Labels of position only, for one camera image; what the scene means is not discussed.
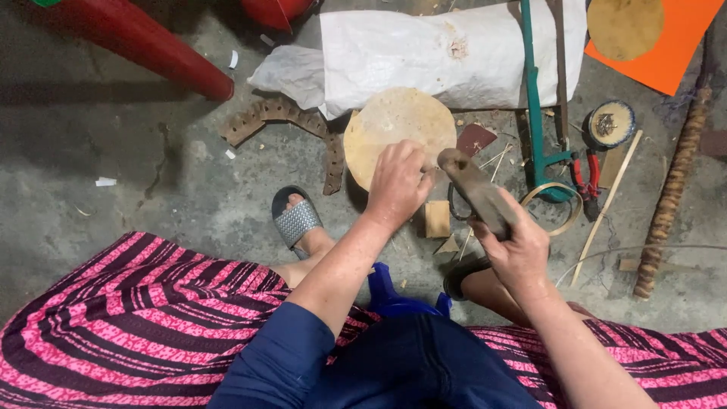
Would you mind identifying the person's left hand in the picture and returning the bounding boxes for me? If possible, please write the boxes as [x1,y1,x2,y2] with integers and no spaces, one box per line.
[366,139,437,229]

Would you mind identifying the person's right hand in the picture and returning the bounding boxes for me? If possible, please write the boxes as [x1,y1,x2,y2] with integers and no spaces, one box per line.
[468,190,555,297]

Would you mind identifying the round tan hide disc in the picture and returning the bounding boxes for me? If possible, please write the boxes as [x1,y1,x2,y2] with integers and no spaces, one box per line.
[343,87,457,192]
[587,0,666,62]

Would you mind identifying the worn wooden mallet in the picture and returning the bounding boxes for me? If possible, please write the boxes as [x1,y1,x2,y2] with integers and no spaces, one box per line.
[437,148,519,240]

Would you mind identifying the person's right leg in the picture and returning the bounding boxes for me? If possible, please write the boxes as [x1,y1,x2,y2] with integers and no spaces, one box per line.
[460,267,596,328]

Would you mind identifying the person's leg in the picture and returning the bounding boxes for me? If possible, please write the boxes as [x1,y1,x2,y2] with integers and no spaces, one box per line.
[268,193,339,289]
[460,267,596,328]

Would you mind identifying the small wooden block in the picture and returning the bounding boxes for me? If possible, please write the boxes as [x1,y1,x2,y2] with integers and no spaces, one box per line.
[424,200,452,239]

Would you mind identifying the black scissors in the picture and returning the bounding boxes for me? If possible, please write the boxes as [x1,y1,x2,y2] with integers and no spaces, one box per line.
[447,182,476,222]

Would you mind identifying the black sandal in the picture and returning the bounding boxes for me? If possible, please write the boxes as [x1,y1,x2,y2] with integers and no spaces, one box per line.
[442,256,493,302]

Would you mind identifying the maroon leather scrap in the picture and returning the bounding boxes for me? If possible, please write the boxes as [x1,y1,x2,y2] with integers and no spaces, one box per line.
[456,123,499,158]

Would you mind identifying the thin bamboo slat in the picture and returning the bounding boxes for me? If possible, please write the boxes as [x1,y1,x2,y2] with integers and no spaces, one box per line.
[570,130,644,287]

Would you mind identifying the grey woven slide sandal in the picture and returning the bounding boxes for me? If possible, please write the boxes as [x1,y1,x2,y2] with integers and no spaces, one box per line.
[271,185,324,261]

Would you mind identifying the person's left leg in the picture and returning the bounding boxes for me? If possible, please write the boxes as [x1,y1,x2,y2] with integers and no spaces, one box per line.
[268,193,339,289]

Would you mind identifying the blue plastic stool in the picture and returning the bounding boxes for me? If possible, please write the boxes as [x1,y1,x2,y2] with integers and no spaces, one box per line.
[367,262,453,318]

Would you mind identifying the perforated curved leather strip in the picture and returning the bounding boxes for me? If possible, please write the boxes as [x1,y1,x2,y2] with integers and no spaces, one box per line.
[219,97,346,196]

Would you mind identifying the white woven sack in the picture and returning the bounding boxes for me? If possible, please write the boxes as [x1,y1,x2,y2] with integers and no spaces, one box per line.
[318,0,587,120]

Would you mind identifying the crumpled white plastic bag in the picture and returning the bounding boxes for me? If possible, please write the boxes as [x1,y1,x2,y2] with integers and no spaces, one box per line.
[247,45,326,111]

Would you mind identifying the small bowl of nails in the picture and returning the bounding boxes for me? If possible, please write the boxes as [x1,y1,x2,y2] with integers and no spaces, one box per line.
[583,100,636,150]

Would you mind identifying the dark blue shirt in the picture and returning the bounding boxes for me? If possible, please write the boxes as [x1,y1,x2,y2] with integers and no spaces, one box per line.
[207,301,544,409]

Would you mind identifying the dark metal bar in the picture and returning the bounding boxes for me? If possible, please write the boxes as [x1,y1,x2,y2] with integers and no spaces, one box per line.
[546,0,570,152]

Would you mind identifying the red round container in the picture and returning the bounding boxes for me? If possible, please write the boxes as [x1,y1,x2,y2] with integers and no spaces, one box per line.
[240,0,314,33]

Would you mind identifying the orange sheet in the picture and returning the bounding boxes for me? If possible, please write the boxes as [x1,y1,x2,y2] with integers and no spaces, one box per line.
[584,0,726,97]

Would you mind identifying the red cone-shaped drum body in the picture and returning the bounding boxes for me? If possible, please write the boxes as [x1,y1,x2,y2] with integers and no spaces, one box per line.
[54,0,235,102]

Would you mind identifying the pink black striped skirt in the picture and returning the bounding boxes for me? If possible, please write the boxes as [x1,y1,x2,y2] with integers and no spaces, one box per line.
[0,231,727,409]

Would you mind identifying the coiled bamboo strip ring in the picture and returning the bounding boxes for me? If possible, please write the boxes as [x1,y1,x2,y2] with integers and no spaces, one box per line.
[520,182,585,237]

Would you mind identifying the red-handled pliers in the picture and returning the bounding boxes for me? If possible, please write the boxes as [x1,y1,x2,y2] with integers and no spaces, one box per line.
[569,149,603,223]

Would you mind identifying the thin grey wire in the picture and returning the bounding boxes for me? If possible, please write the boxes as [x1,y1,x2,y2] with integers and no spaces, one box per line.
[555,244,727,287]

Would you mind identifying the green hacksaw frame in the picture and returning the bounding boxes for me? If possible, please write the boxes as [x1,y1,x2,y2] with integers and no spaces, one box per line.
[519,0,579,204]

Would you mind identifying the cord-wrapped wooden stick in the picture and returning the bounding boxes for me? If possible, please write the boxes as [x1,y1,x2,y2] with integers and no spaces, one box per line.
[633,85,714,300]

